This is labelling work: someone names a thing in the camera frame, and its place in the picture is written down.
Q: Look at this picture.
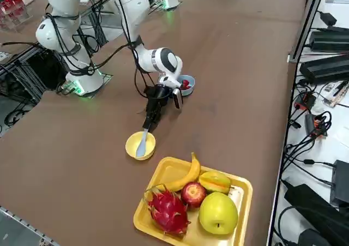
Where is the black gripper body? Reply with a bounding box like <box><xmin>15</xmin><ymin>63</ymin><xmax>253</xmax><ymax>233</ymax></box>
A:
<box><xmin>143</xmin><ymin>83</ymin><xmax>170</xmax><ymax>115</ymax></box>

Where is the light blue plastic spoon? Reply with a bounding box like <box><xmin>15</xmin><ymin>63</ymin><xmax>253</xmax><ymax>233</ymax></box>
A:
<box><xmin>135</xmin><ymin>128</ymin><xmax>149</xmax><ymax>158</ymax></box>

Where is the small yellow bowl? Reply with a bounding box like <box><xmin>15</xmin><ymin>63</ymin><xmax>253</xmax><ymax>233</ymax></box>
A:
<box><xmin>125</xmin><ymin>130</ymin><xmax>157</xmax><ymax>161</ymax></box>

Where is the small blue bowl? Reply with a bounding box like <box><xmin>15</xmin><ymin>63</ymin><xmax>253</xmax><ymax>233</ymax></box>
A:
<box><xmin>177</xmin><ymin>75</ymin><xmax>196</xmax><ymax>97</ymax></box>

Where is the yellow plastic tray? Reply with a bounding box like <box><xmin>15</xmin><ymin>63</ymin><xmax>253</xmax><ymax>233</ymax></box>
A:
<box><xmin>133</xmin><ymin>156</ymin><xmax>254</xmax><ymax>246</ymax></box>

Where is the yellow banana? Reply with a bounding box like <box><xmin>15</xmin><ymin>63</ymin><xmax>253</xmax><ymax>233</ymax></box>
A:
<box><xmin>147</xmin><ymin>152</ymin><xmax>202</xmax><ymax>192</ymax></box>

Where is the red apple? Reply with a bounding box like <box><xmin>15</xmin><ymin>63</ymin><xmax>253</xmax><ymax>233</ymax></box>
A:
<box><xmin>180</xmin><ymin>182</ymin><xmax>207</xmax><ymax>210</ymax></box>

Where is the yellow green starfruit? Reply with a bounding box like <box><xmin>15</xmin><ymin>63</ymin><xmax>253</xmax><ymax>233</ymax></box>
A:
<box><xmin>198</xmin><ymin>171</ymin><xmax>232</xmax><ymax>194</ymax></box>

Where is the pink dragon fruit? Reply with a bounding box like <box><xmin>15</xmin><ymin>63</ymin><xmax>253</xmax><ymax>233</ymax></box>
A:
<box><xmin>143</xmin><ymin>185</ymin><xmax>191</xmax><ymax>237</ymax></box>

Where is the green apple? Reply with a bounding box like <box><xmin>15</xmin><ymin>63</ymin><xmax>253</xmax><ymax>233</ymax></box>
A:
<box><xmin>198</xmin><ymin>191</ymin><xmax>239</xmax><ymax>236</ymax></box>

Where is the red black electronic device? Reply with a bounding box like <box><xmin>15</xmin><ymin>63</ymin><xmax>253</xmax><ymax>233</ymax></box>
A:
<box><xmin>293</xmin><ymin>91</ymin><xmax>317</xmax><ymax>111</ymax></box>

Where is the orange black electronic device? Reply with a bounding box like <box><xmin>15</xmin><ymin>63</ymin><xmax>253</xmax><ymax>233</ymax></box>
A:
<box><xmin>304</xmin><ymin>112</ymin><xmax>328</xmax><ymax>138</ymax></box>

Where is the long black power supply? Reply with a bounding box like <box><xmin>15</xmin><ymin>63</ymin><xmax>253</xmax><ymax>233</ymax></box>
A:
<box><xmin>309</xmin><ymin>26</ymin><xmax>349</xmax><ymax>52</ymax></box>
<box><xmin>299</xmin><ymin>53</ymin><xmax>349</xmax><ymax>85</ymax></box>

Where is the clear acrylic rack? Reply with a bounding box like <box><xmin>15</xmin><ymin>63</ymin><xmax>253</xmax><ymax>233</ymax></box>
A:
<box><xmin>0</xmin><ymin>0</ymin><xmax>34</xmax><ymax>33</ymax></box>

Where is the bare circuit board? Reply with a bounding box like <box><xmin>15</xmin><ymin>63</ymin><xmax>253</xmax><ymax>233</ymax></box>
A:
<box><xmin>322</xmin><ymin>80</ymin><xmax>349</xmax><ymax>108</ymax></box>

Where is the large black case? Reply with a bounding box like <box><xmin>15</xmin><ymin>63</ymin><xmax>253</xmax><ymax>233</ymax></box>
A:
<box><xmin>283</xmin><ymin>183</ymin><xmax>349</xmax><ymax>246</ymax></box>

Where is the small black adapter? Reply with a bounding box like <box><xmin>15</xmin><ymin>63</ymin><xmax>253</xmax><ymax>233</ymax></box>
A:
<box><xmin>318</xmin><ymin>10</ymin><xmax>338</xmax><ymax>26</ymax></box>

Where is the black box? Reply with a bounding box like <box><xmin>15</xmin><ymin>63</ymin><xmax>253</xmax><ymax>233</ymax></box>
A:
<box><xmin>329</xmin><ymin>159</ymin><xmax>349</xmax><ymax>207</ymax></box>

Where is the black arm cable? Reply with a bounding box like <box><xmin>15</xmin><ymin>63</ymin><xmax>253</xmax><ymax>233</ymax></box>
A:
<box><xmin>89</xmin><ymin>0</ymin><xmax>159</xmax><ymax>99</ymax></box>

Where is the aluminium camera post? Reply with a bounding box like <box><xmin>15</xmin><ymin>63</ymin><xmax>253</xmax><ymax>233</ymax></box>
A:
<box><xmin>288</xmin><ymin>0</ymin><xmax>328</xmax><ymax>64</ymax></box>

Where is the aluminium rail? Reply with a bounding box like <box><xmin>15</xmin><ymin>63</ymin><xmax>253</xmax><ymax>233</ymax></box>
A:
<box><xmin>0</xmin><ymin>205</ymin><xmax>62</xmax><ymax>246</ymax></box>

